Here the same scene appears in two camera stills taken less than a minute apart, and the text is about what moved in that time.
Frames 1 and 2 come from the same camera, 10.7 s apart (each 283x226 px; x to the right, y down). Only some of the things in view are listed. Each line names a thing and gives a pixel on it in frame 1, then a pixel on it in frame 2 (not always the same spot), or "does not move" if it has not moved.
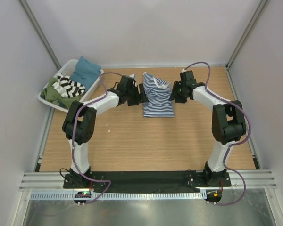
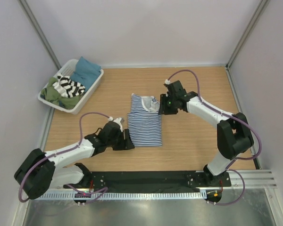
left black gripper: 141,98 to 127,143
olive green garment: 50,93 does not move
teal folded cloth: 86,72 does not move
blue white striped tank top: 158,91 to 144,121
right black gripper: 174,95 to 163,108
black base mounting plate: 145,179 does not move
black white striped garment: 68,88 does not move
